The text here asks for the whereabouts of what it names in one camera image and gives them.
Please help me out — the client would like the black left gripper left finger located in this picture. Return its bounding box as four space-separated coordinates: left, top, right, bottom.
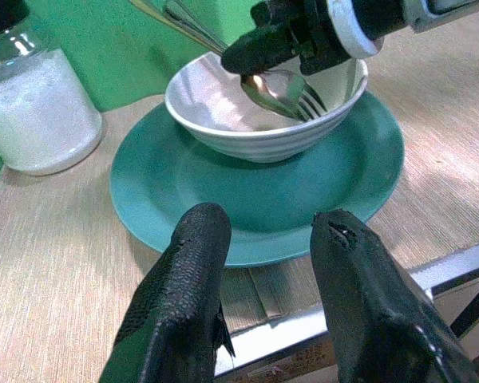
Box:
98 202 236 383

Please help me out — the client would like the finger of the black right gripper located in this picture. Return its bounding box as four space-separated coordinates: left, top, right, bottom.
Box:
220 22 301 77

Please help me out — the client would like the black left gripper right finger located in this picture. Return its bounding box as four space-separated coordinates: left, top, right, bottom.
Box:
310 208 479 383

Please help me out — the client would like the silver metal spoon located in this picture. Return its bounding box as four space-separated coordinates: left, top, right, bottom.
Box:
129 0 307 120

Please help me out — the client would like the silver metal fork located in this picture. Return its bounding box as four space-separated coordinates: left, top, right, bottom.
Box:
163 0 329 122

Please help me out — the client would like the white ribbed ceramic bowl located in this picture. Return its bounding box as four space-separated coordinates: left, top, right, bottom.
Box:
164 50 370 164

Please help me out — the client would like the teal ceramic plate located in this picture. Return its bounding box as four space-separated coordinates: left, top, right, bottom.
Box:
109 90 406 268

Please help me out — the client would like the beige woven placemat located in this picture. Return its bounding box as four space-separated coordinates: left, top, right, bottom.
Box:
0 7 479 383

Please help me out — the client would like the glass salt jar black lid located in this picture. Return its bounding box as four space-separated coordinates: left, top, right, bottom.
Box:
0 0 105 177

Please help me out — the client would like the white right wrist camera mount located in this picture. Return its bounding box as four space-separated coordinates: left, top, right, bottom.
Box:
326 0 385 59

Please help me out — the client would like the black metal frame bar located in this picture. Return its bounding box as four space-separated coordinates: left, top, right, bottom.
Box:
449 283 479 338

